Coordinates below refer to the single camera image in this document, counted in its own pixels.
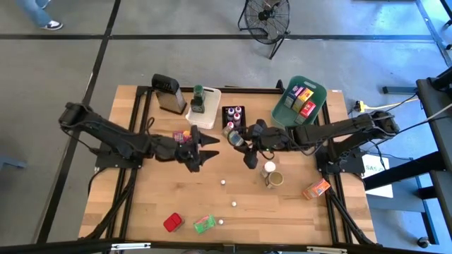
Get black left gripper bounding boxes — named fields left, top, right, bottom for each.
left=174, top=124, right=221, bottom=174

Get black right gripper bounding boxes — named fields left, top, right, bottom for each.
left=242, top=119, right=292, bottom=170

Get blue-capped small bottle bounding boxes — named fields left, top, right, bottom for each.
left=227, top=130, right=245, bottom=147

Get pink cereal box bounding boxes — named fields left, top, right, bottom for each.
left=172, top=130, right=194, bottom=144

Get white-lidded seasoning jar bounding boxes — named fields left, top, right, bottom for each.
left=261, top=160, right=277, bottom=179

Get teal plastic bin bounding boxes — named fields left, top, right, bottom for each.
left=270, top=75, right=328, bottom=137

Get black slotted plastic basket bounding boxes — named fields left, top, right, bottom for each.
left=221, top=104, right=247, bottom=137

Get white plastic bin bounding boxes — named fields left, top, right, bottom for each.
left=185, top=86, right=222, bottom=130

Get tan-lidded seasoning jar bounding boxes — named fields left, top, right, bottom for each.
left=266, top=171, right=285, bottom=189

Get small red cereal box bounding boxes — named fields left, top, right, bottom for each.
left=295, top=100, right=317, bottom=125

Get yellow Corn Pops box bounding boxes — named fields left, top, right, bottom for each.
left=292, top=87, right=314, bottom=114

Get small orange box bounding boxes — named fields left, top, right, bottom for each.
left=302, top=178, right=332, bottom=201

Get red flip-top container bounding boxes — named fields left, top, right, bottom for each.
left=162, top=212, right=185, bottom=233

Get metal box grater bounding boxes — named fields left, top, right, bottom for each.
left=150, top=73, right=188, bottom=116

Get blue Frosted Flakes box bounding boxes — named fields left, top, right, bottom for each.
left=284, top=84, right=302, bottom=109

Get green Apple Jacks box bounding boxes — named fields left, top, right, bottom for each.
left=192, top=214, right=217, bottom=236

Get black floor fan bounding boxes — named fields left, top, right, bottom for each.
left=237, top=0, right=292, bottom=60

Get white sign green letters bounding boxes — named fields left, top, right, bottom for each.
left=362, top=154, right=394, bottom=199

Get black front crossbar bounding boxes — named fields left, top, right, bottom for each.
left=0, top=238, right=452, bottom=254

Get black work desk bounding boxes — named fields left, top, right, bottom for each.
left=362, top=66, right=452, bottom=246

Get person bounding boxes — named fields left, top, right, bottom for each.
left=16, top=0, right=64, bottom=32

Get black aluminium rig frame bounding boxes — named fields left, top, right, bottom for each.
left=78, top=79, right=378, bottom=246

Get yellow extension cord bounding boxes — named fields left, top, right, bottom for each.
left=354, top=97, right=420, bottom=114

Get grey floor bracket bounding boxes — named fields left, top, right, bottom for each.
left=0, top=155, right=28, bottom=170

